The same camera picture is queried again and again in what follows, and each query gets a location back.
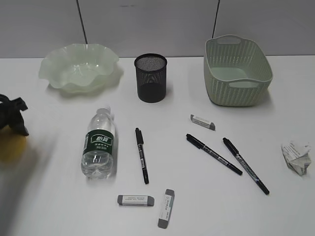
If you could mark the grey white eraser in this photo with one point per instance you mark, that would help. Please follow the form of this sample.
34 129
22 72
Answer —
136 200
166 208
202 122

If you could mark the waste paper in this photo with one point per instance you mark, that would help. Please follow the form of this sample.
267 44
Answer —
297 156

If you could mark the grey white eraser upper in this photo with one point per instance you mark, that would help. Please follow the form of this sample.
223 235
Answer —
202 122

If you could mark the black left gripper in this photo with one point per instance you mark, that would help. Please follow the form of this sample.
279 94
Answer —
15 121

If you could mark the black marker pen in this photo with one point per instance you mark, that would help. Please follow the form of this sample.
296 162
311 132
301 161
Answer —
245 165
140 142
197 143

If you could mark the black mesh pen holder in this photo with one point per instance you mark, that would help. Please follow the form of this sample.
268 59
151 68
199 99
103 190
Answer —
151 77

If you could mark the grey white eraser lower right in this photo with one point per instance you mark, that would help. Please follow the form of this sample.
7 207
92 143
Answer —
166 208

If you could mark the pale green wavy plate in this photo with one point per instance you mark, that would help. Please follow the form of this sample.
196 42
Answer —
78 68

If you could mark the clear water bottle green label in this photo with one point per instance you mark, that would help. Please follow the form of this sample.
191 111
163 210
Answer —
97 158

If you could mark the grey white eraser lower left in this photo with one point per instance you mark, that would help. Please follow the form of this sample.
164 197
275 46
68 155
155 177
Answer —
136 200

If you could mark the yellow mango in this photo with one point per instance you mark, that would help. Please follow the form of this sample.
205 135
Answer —
12 145

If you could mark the pale green woven plastic basket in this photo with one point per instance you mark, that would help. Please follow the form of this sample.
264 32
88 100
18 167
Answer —
236 71

